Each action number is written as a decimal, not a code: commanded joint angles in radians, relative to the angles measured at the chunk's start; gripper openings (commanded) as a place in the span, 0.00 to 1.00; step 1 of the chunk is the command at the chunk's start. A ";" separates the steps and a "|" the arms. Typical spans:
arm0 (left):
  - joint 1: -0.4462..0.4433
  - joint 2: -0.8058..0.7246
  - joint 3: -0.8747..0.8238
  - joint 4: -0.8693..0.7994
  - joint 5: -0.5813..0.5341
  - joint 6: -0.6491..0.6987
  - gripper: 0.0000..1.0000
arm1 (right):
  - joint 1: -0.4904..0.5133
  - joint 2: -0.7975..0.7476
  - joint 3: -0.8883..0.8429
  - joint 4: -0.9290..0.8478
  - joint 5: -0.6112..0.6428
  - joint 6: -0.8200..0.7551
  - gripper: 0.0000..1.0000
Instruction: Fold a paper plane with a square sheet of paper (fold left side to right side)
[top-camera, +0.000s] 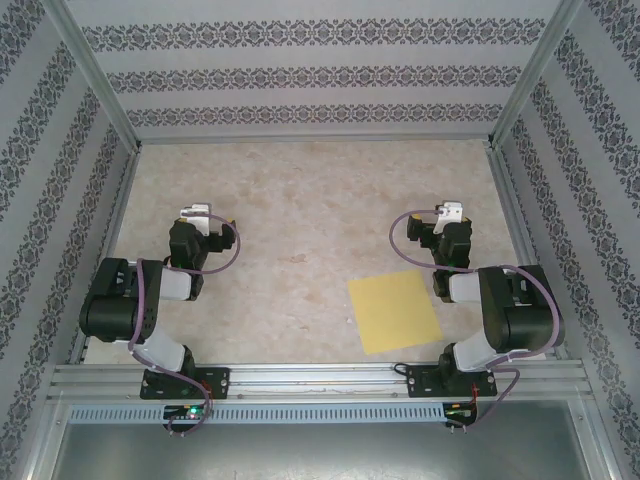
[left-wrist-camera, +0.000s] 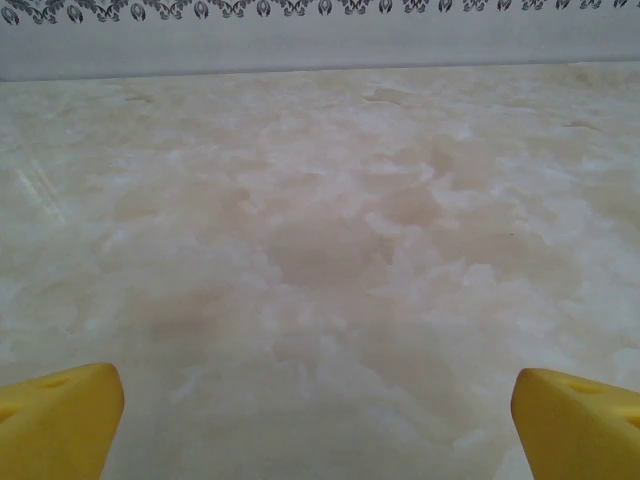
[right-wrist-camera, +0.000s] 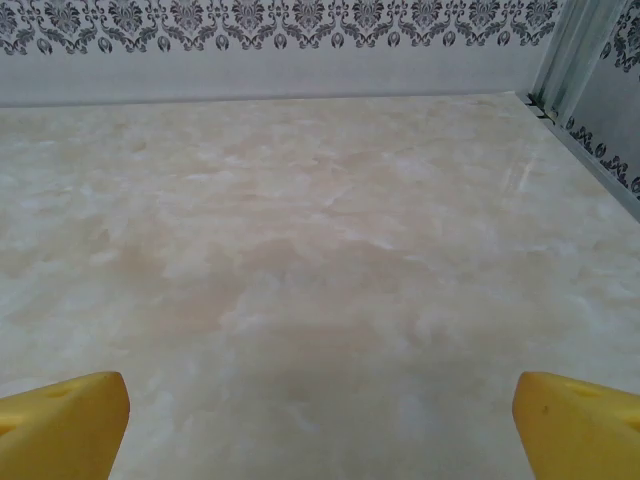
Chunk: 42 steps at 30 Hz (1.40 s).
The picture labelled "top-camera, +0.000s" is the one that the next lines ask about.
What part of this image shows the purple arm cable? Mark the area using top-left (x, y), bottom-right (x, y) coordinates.
top-left (389, 209), bottom-right (562, 436)
top-left (127, 212), bottom-right (245, 436)

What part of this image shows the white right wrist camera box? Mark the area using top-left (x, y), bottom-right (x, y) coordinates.
top-left (433, 200), bottom-right (464, 235)

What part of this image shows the grey metal sheet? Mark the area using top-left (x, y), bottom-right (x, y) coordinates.
top-left (49, 399), bottom-right (609, 480)

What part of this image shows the aluminium mounting rail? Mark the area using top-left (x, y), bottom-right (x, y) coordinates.
top-left (47, 363), bottom-right (596, 402)

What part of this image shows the aluminium lower frame bar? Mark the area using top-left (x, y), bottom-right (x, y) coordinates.
top-left (569, 397), bottom-right (626, 480)
top-left (9, 394), bottom-right (69, 480)

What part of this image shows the aluminium frame post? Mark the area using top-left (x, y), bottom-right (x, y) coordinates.
top-left (42, 0), bottom-right (144, 149)
top-left (484, 0), bottom-right (586, 149)

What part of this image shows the grey slotted cable duct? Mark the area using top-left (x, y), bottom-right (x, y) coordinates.
top-left (67, 402), bottom-right (447, 425)

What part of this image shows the aluminium rear rail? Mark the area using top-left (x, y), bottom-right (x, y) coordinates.
top-left (134, 132), bottom-right (496, 147)

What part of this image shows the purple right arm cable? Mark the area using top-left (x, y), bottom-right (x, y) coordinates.
top-left (389, 209), bottom-right (562, 436)

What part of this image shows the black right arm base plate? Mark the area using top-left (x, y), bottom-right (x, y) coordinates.
top-left (407, 364), bottom-right (499, 400)

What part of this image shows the yellow paper sheet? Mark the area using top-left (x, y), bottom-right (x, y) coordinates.
top-left (348, 269), bottom-right (444, 356)

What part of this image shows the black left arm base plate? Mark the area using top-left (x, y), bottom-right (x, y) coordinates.
top-left (139, 367), bottom-right (231, 401)

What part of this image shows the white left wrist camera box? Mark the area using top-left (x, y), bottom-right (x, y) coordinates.
top-left (178, 201), bottom-right (214, 237)

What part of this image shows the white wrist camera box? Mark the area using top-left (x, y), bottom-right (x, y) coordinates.
top-left (433, 200), bottom-right (464, 235)
top-left (178, 201), bottom-right (214, 237)

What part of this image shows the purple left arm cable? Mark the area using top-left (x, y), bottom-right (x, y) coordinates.
top-left (127, 212), bottom-right (245, 436)

